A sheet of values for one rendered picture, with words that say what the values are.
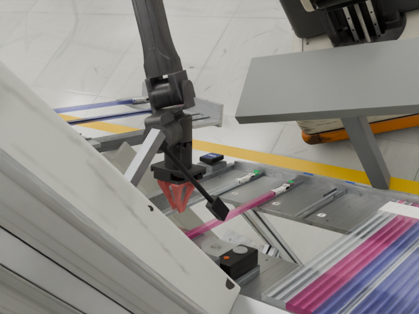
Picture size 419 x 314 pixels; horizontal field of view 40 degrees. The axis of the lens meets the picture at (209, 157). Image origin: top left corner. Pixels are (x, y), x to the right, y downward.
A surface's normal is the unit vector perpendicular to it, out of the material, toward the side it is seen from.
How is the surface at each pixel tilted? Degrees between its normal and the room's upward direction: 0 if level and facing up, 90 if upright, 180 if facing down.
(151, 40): 48
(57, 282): 90
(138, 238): 90
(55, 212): 90
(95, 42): 0
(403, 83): 0
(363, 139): 90
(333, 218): 43
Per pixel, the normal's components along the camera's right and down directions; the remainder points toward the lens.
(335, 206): -0.01, -0.96
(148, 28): -0.36, 0.25
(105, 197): 0.78, 0.16
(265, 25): -0.43, -0.54
